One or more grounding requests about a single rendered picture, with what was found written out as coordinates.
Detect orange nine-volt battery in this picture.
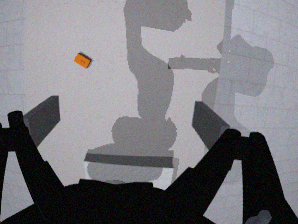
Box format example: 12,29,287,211
74,53,92,68

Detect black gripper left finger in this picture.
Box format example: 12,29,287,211
0,95,87,224

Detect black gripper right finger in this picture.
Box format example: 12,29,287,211
133,101,298,224

